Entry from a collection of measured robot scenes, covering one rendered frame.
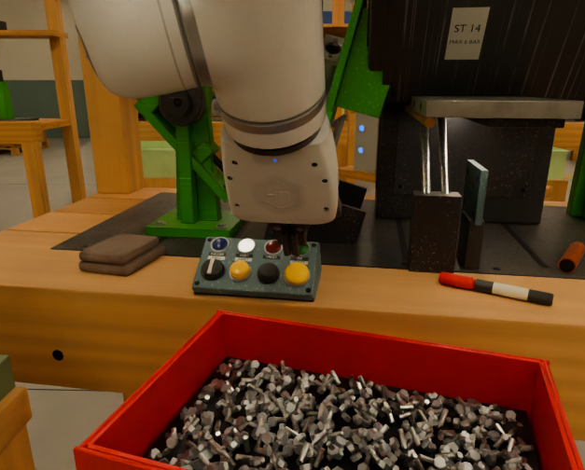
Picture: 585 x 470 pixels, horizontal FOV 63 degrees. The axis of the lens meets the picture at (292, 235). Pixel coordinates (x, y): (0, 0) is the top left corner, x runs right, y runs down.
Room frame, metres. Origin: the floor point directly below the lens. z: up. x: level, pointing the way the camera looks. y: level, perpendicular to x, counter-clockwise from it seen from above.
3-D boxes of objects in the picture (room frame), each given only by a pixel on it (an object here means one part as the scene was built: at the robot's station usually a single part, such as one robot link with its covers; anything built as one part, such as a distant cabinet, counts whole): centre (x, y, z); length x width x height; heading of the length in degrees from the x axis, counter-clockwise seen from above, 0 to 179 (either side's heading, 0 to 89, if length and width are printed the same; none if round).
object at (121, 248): (0.65, 0.24, 0.91); 0.10 x 0.08 x 0.03; 162
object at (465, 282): (0.54, -0.25, 0.91); 0.13 x 0.02 x 0.02; 58
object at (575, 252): (0.64, -0.40, 0.91); 0.09 x 0.02 x 0.02; 142
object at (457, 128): (0.95, -0.32, 1.07); 0.30 x 0.18 x 0.34; 81
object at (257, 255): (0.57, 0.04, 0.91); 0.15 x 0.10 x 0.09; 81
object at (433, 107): (0.72, -0.26, 1.11); 0.39 x 0.16 x 0.03; 171
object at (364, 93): (0.78, -0.11, 1.17); 0.13 x 0.12 x 0.20; 81
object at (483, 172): (0.66, -0.26, 0.97); 0.10 x 0.02 x 0.14; 171
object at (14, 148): (8.74, 5.10, 0.22); 1.20 x 0.81 x 0.44; 1
